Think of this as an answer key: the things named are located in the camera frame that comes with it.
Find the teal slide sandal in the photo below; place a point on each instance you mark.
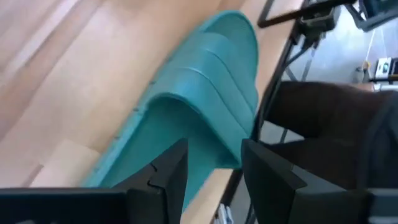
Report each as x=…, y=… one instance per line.
x=192, y=93

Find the dark brown chair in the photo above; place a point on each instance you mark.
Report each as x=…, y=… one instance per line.
x=323, y=118

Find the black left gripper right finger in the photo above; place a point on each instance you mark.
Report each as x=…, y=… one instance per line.
x=270, y=193

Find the grey clamp bracket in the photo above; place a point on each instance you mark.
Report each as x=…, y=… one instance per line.
x=315, y=25

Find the small white box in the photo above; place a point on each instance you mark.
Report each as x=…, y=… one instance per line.
x=383, y=67

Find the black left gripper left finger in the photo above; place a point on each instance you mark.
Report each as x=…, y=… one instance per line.
x=164, y=193

